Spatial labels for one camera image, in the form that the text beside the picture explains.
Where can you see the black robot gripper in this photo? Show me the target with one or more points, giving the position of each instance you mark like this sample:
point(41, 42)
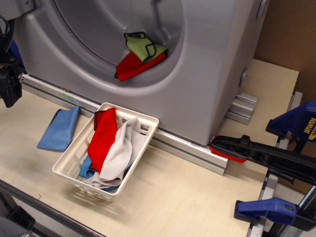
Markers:
point(10, 81)

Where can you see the red cloth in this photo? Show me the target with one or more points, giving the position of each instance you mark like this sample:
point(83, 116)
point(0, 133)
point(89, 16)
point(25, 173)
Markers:
point(132, 66)
point(105, 126)

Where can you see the green cloth with black trim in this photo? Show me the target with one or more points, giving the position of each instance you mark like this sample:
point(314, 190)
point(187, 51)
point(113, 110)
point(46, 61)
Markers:
point(144, 48)

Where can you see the grey toy washing machine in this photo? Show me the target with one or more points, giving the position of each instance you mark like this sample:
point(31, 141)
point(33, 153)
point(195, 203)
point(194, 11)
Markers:
point(76, 45)

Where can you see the blue cloth on table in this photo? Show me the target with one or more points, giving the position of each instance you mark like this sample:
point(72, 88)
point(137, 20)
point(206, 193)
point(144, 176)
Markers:
point(59, 133)

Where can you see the red cloth in basket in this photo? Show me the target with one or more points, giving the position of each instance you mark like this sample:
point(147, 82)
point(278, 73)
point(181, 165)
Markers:
point(105, 126)

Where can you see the blue cloth in basket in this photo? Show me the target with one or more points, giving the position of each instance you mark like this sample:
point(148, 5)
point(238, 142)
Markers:
point(86, 170)

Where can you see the white plastic basket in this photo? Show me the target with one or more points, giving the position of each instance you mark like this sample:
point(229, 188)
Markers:
point(70, 162)

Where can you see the grey cloth in basket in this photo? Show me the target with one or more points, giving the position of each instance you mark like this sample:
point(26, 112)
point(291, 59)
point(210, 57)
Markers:
point(122, 153)

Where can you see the short aluminium extrusion block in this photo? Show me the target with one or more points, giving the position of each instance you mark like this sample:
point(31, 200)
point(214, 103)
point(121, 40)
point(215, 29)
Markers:
point(242, 108)

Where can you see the blue Irwin clamp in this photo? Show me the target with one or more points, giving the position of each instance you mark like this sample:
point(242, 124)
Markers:
point(300, 121)

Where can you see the blue clamp lower jaw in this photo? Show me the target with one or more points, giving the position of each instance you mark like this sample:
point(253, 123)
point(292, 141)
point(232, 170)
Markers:
point(274, 209)

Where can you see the aluminium extrusion rail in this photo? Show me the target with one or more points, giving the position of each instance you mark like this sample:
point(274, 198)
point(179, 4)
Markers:
point(197, 154)

